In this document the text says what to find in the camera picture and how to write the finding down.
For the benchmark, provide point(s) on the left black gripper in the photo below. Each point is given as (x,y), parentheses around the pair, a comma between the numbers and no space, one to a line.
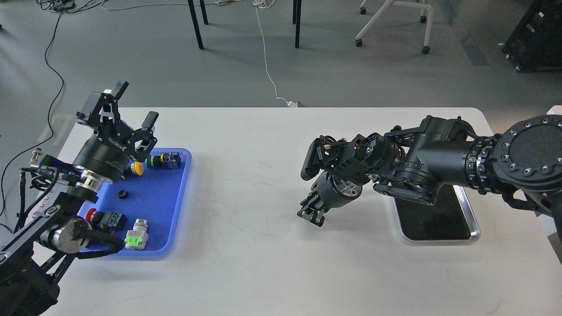
(109,150)

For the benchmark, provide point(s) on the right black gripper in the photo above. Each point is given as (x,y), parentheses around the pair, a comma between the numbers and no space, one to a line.
(327,192)

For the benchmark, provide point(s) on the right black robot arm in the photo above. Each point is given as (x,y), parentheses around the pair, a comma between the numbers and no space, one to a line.
(523,165)

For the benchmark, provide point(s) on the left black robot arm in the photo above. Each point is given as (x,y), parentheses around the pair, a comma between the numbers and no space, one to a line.
(40,252)

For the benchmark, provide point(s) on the blue plastic tray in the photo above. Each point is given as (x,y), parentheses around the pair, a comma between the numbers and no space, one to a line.
(155,196)

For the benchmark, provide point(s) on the silver metal tray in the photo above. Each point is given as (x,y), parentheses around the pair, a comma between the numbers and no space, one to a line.
(450,220)

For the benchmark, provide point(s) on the white wheeled chair base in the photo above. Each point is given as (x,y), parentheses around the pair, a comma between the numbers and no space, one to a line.
(380,23)

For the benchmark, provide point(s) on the white table edge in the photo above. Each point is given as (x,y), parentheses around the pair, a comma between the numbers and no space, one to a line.
(555,110)

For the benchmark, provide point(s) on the black equipment case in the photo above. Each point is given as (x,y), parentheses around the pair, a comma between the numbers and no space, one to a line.
(535,45)

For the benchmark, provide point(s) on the yellow push button switch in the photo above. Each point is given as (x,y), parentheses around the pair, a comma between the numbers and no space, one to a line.
(133,169)

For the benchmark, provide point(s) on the red push button switch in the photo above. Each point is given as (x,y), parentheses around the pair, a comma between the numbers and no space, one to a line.
(106,221)

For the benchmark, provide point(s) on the green white push button switch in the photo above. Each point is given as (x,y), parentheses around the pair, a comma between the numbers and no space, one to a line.
(137,238)

